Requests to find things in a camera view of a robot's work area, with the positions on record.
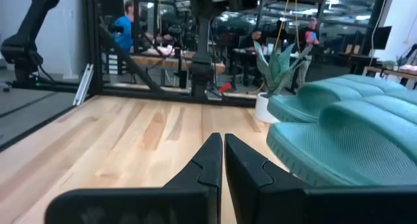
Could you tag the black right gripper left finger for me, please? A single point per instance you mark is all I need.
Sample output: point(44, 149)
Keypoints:
point(195, 191)

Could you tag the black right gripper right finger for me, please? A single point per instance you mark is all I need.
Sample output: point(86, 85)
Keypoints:
point(254, 191)

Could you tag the teal rubber slide sandal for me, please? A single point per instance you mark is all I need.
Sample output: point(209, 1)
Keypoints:
point(325, 90)
point(342, 152)

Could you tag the black background robot arm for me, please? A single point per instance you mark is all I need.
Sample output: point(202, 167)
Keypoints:
point(29, 28)

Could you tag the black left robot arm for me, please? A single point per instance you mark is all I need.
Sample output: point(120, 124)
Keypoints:
point(202, 74)

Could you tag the red tag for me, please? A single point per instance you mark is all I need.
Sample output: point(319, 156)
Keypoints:
point(225, 88)

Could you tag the snake plant in white pot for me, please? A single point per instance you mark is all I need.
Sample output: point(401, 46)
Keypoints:
point(277, 71)

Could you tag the pink cloth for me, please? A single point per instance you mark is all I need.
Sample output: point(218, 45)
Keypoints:
point(161, 50)

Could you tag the person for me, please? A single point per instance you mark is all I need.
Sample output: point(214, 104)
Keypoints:
point(307, 38)
point(123, 28)
point(252, 40)

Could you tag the silver aluminium extrusion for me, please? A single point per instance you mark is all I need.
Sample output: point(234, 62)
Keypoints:
point(83, 84)

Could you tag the long wooden background table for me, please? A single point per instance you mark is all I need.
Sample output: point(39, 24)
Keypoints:
point(391, 72)

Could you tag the black aluminium rig frame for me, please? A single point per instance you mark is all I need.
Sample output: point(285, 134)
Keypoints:
point(94, 38)

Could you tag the black wall monitor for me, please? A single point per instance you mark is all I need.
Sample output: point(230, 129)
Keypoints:
point(382, 37)

